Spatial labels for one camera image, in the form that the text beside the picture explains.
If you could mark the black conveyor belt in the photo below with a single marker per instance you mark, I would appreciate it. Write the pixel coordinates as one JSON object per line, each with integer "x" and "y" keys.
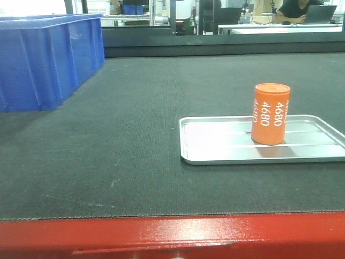
{"x": 113, "y": 149}

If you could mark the black office chair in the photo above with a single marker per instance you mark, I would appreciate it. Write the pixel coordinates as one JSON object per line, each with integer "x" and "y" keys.
{"x": 211, "y": 15}

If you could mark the red conveyor frame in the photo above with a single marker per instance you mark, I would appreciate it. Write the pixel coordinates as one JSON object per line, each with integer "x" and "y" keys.
{"x": 294, "y": 235}

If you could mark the silver metal tray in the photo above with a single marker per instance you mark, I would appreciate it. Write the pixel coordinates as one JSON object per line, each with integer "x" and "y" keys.
{"x": 227, "y": 140}

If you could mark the orange capacitor 4680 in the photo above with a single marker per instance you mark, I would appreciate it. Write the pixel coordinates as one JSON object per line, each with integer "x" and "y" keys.
{"x": 270, "y": 110}

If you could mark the blue bin on conveyor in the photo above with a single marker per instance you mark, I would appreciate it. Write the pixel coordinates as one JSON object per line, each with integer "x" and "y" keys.
{"x": 45, "y": 59}

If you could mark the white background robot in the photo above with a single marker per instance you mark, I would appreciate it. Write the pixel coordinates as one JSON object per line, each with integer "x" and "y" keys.
{"x": 181, "y": 16}

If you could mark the white background table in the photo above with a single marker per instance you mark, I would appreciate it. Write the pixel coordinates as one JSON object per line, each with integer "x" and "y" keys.
{"x": 246, "y": 29}

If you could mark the grey laptop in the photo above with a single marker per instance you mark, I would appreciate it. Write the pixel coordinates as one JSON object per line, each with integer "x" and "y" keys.
{"x": 319, "y": 14}

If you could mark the person in black shirt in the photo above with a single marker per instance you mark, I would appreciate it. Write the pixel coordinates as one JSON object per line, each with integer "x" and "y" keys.
{"x": 294, "y": 11}

